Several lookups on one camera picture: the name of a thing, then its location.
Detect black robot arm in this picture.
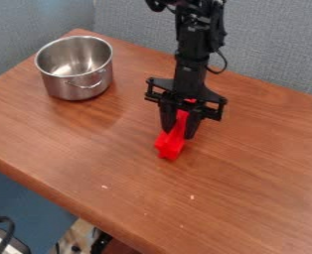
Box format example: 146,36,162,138
144,0,228,139

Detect stainless steel pot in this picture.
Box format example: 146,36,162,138
34,36,112,101

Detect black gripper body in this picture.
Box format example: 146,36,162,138
144,59,227,121

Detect red plastic block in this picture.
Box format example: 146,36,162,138
154,109,189,160

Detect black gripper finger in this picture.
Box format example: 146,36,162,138
158,100,177,133
184,109,203,140

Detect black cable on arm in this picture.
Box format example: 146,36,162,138
204,49,229,75

